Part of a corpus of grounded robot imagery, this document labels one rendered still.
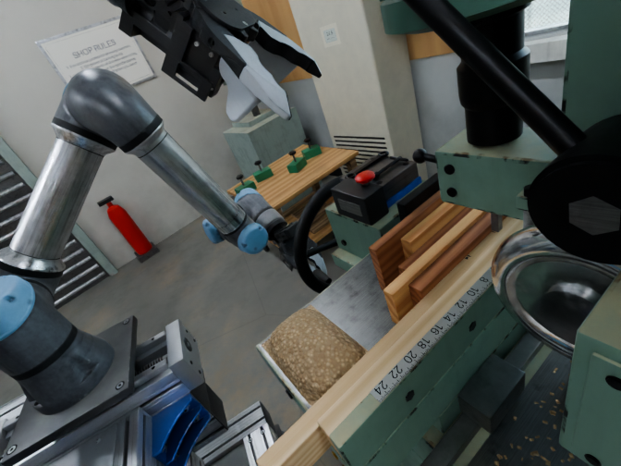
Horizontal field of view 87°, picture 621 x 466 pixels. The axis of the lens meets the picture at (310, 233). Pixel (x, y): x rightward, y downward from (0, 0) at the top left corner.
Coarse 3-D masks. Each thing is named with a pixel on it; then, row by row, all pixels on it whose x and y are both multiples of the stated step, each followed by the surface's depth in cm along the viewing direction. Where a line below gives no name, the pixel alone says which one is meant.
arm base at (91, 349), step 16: (80, 336) 63; (64, 352) 59; (80, 352) 61; (96, 352) 63; (112, 352) 67; (32, 368) 56; (48, 368) 57; (64, 368) 58; (80, 368) 61; (96, 368) 62; (32, 384) 57; (48, 384) 57; (64, 384) 58; (80, 384) 60; (96, 384) 62; (32, 400) 60; (48, 400) 58; (64, 400) 58
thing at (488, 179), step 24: (456, 144) 36; (504, 144) 33; (528, 144) 31; (456, 168) 36; (480, 168) 34; (504, 168) 32; (528, 168) 30; (456, 192) 38; (480, 192) 35; (504, 192) 33
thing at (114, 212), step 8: (104, 200) 264; (112, 200) 267; (112, 208) 268; (120, 208) 272; (112, 216) 268; (120, 216) 270; (128, 216) 277; (120, 224) 272; (128, 224) 276; (120, 232) 278; (128, 232) 277; (136, 232) 281; (128, 240) 281; (136, 240) 282; (144, 240) 287; (136, 248) 285; (144, 248) 288; (152, 248) 293; (144, 256) 288
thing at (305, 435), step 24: (432, 288) 38; (408, 312) 36; (384, 336) 35; (360, 360) 34; (336, 384) 32; (312, 408) 31; (288, 432) 30; (312, 432) 29; (264, 456) 29; (288, 456) 28; (312, 456) 30
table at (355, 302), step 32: (352, 256) 59; (352, 288) 48; (352, 320) 43; (384, 320) 41; (512, 320) 40; (480, 352) 37; (288, 384) 39; (448, 384) 35; (416, 416) 33; (384, 448) 31
